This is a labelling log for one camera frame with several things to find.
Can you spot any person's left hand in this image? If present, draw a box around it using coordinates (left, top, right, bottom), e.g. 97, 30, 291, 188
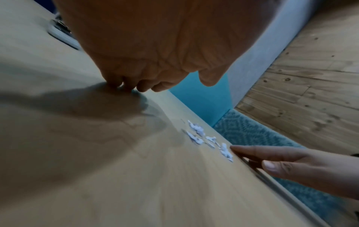
53, 0, 282, 93

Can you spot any grey-blue upholstered sofa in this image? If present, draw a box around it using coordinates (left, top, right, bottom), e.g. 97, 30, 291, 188
225, 0, 323, 108

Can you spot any person's right hand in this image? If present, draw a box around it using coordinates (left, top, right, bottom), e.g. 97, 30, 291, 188
230, 145, 359, 201

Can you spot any cluster of white jigsaw pieces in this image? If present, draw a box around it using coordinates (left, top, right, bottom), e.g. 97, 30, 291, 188
180, 119, 234, 163

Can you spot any teal patterned rug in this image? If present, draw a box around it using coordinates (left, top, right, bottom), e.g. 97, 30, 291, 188
212, 108, 359, 223

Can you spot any teal cushion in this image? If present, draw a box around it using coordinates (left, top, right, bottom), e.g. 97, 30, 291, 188
169, 71, 234, 128

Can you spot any white round dish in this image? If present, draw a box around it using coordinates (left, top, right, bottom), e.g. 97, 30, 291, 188
47, 13, 82, 50

